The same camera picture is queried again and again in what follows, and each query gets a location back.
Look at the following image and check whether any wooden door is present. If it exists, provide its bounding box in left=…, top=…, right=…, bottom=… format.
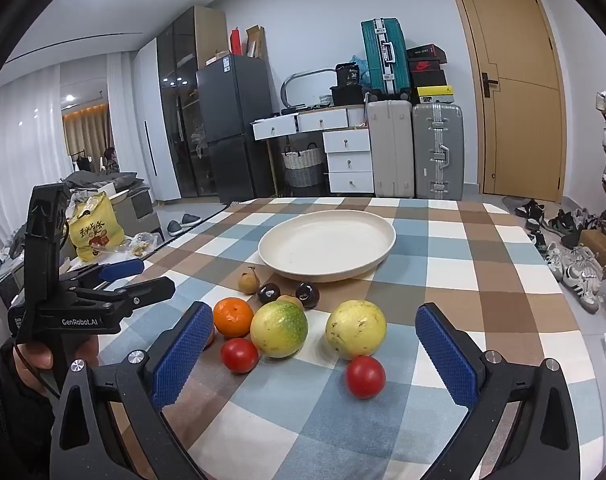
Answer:
left=444, top=0, right=568, bottom=203

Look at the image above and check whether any teal suitcase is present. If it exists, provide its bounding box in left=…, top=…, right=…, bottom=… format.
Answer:
left=360, top=17, right=414, bottom=101

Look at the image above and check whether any pale yellow round fruit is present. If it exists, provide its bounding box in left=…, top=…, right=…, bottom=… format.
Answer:
left=325, top=300, right=388, bottom=361

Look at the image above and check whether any person's left hand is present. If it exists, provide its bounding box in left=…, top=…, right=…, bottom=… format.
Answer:
left=13, top=332, right=100, bottom=376

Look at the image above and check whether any woven laundry basket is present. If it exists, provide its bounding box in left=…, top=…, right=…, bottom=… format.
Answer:
left=281, top=143, right=326, bottom=188

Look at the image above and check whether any person's left forearm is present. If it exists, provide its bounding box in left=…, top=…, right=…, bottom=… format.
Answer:
left=0, top=340, right=61, bottom=480

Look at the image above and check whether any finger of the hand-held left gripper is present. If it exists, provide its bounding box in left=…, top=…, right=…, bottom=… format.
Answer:
left=58, top=259, right=145, bottom=287
left=83, top=276, right=176, bottom=312

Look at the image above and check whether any white wardrobe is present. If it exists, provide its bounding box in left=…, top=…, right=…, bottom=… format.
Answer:
left=133, top=39, right=182, bottom=202

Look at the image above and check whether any beige curtain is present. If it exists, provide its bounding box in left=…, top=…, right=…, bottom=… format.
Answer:
left=62, top=105, right=108, bottom=158

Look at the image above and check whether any cream round plate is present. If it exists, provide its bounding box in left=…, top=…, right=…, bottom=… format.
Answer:
left=258, top=210, right=397, bottom=283

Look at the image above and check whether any brown pear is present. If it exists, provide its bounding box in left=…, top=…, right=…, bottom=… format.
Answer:
left=238, top=266, right=260, bottom=294

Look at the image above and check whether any dark grey refrigerator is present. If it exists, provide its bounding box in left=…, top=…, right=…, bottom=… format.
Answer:
left=196, top=54, right=276, bottom=204

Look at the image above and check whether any yellow printed bag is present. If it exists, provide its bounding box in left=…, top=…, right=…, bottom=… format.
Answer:
left=65, top=191, right=125, bottom=262

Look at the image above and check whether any red tomato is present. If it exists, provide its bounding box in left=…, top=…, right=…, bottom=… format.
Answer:
left=220, top=338, right=260, bottom=374
left=346, top=356, right=386, bottom=400

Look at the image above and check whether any plain black shoe box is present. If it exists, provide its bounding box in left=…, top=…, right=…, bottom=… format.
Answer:
left=412, top=70, right=448, bottom=88

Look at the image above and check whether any green yellow round fruit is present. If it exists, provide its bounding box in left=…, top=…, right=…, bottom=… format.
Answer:
left=250, top=301, right=309, bottom=359

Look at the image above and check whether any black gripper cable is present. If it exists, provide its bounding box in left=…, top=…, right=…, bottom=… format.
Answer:
left=13, top=344, right=60, bottom=401

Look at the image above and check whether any brown cardboard box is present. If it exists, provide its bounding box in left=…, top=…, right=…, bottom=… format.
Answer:
left=578, top=229, right=606, bottom=266

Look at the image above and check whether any beige suitcase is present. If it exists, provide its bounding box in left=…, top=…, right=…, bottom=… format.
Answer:
left=367, top=100, right=414, bottom=198

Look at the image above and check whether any white drawer desk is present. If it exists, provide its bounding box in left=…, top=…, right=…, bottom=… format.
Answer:
left=252, top=105, right=375, bottom=195

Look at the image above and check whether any black labelled bag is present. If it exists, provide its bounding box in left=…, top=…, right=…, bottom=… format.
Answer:
left=335, top=62, right=362, bottom=87

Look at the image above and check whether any metal hoop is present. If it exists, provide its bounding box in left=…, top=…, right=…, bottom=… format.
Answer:
left=280, top=71, right=338, bottom=108

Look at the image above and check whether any silver suitcase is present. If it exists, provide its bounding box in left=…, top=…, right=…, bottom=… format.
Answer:
left=412, top=102, right=465, bottom=200

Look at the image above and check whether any clear snack bag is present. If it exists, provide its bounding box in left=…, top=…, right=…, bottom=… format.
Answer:
left=128, top=232, right=164, bottom=256

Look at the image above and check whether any white sheer curtain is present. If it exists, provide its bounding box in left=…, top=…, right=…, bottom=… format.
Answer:
left=0, top=60, right=74, bottom=256

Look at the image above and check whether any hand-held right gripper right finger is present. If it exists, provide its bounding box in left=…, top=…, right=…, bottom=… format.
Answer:
left=415, top=302, right=581, bottom=480

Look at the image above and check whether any grey sofa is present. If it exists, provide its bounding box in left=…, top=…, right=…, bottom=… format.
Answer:
left=63, top=170, right=160, bottom=241

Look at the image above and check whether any dark glass cabinet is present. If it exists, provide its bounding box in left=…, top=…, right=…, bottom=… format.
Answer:
left=157, top=6, right=228, bottom=200

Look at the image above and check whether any checkered tablecloth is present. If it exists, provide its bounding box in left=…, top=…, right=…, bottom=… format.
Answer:
left=98, top=196, right=601, bottom=480

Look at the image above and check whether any blue plastic bag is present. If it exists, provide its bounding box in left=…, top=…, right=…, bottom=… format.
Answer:
left=351, top=55, right=371, bottom=88

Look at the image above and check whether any pile of shoes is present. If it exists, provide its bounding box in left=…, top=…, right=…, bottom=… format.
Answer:
left=503, top=197, right=606, bottom=313

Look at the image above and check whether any black storage box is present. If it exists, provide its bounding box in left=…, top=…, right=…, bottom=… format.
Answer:
left=331, top=85, right=366, bottom=107

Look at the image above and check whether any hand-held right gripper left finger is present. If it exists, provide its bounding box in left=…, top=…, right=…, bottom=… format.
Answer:
left=50, top=301, right=216, bottom=480

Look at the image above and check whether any yellow shoe box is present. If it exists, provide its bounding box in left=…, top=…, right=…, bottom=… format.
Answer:
left=417, top=86, right=456, bottom=105

